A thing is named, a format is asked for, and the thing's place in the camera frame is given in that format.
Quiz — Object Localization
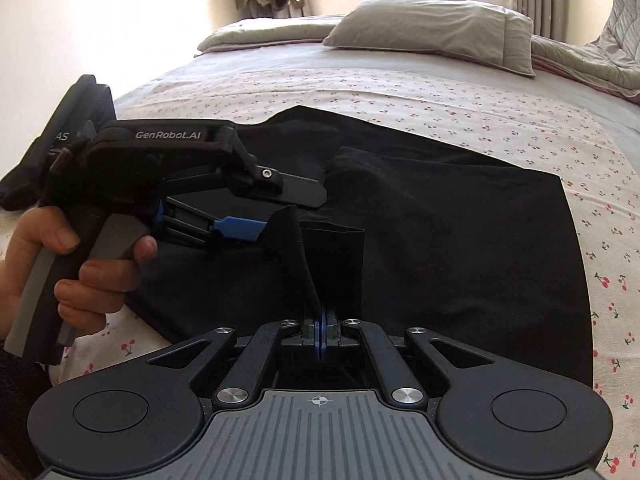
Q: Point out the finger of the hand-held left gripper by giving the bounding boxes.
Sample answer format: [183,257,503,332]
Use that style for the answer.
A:
[155,198,267,251]

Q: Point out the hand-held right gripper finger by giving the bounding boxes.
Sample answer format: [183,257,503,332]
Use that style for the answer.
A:
[150,309,322,406]
[322,307,497,406]

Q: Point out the black pants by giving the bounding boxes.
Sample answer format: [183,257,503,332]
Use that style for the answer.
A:
[0,105,594,387]

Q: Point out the person's left hand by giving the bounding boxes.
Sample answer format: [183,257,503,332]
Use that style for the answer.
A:
[0,206,159,342]

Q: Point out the grey folded quilt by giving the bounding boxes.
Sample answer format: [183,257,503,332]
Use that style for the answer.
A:
[195,17,640,100]

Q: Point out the cherry print bed sheet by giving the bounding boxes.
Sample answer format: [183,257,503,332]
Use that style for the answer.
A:
[47,67,640,480]

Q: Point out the grey pillow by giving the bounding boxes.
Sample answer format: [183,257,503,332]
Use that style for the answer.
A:
[322,0,537,79]

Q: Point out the grey quilted headboard cover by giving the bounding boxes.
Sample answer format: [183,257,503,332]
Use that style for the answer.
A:
[596,0,640,68]

